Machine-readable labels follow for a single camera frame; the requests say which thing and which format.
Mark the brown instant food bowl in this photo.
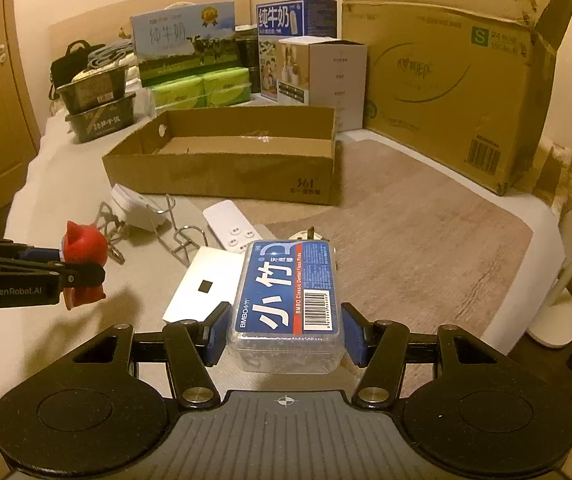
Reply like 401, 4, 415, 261
56, 67, 129, 113

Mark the black bag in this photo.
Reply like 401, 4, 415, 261
48, 40, 107, 101

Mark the blue binder clip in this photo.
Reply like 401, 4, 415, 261
158, 195, 212, 268

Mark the woven bed mat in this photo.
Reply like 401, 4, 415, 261
246, 137, 534, 351

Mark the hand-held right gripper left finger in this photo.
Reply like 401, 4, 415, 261
73, 301, 232, 409

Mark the square box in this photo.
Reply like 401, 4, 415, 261
162, 246, 247, 325

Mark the shallow cardboard tray box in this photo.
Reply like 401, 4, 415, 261
102, 106, 343, 207

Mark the clear floss box blue label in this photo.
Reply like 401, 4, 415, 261
226, 240, 344, 376

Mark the black food bowl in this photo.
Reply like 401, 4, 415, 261
65, 92, 138, 143

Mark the white remote control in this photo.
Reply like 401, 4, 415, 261
202, 201, 263, 253

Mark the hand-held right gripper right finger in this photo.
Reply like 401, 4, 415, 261
341, 302, 504, 409

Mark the milk carton box cow print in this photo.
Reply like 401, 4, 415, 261
131, 1, 242, 88

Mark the white humidifier box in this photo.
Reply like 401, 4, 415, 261
277, 37, 368, 133

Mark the white charger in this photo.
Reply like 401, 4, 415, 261
110, 183, 174, 233

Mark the large cardboard box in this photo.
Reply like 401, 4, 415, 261
363, 0, 572, 197

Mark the blue milk carton box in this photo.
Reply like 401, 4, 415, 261
256, 0, 338, 98

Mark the green tissue pack bundle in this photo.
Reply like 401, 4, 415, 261
147, 66, 252, 109

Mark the grey folded cloth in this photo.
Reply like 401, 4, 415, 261
86, 40, 134, 68

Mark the woven straw keychain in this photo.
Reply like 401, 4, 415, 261
93, 201, 127, 266

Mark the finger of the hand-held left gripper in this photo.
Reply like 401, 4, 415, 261
0, 256, 107, 311
0, 241, 67, 267

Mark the white fan stand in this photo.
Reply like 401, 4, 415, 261
526, 200, 572, 348

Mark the red cat toy figure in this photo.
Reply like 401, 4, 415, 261
60, 220, 109, 311

